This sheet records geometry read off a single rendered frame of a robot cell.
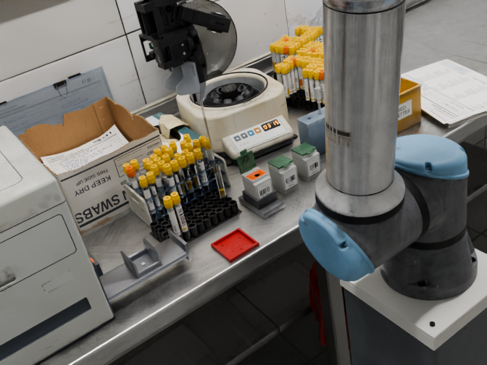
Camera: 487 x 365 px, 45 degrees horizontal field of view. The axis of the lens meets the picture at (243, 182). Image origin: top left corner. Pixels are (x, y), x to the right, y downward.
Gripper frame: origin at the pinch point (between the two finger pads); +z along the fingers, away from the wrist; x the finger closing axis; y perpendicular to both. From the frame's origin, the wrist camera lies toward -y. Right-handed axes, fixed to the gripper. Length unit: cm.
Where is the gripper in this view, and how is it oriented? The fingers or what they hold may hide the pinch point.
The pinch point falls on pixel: (198, 95)
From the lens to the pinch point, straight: 112.0
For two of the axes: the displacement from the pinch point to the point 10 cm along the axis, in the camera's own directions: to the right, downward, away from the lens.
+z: 1.7, 8.3, 5.4
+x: 5.8, 3.5, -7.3
